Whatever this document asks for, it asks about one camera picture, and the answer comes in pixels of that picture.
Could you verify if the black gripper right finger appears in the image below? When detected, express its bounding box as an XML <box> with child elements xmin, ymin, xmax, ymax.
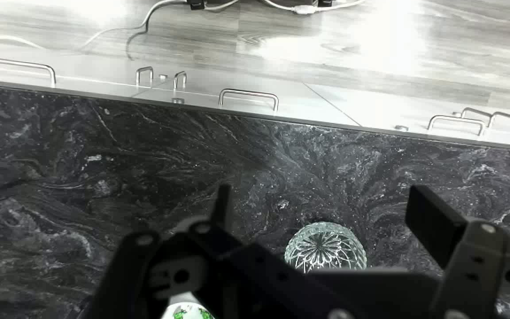
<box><xmin>405</xmin><ymin>184</ymin><xmax>510</xmax><ymax>319</ymax></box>

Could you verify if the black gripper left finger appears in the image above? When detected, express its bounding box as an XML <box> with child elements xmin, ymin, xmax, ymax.
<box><xmin>84</xmin><ymin>182</ymin><xmax>252</xmax><ymax>319</ymax></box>

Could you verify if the white cup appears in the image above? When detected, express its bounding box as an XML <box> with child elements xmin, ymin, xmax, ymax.
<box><xmin>164</xmin><ymin>289</ymin><xmax>217</xmax><ymax>319</ymax></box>

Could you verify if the small cut crystal bowl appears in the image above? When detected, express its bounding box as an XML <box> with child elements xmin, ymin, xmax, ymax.
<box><xmin>282</xmin><ymin>219</ymin><xmax>369</xmax><ymax>274</ymax></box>

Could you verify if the silver cabinet handle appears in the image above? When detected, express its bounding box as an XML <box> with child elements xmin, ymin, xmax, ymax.
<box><xmin>135</xmin><ymin>65</ymin><xmax>158</xmax><ymax>90</ymax></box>
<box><xmin>426</xmin><ymin>113</ymin><xmax>488</xmax><ymax>138</ymax></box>
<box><xmin>171</xmin><ymin>69</ymin><xmax>190</xmax><ymax>99</ymax></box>
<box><xmin>217</xmin><ymin>87</ymin><xmax>282</xmax><ymax>113</ymax></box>
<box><xmin>460</xmin><ymin>106</ymin><xmax>510</xmax><ymax>134</ymax></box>
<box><xmin>0</xmin><ymin>56</ymin><xmax>61</xmax><ymax>88</ymax></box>

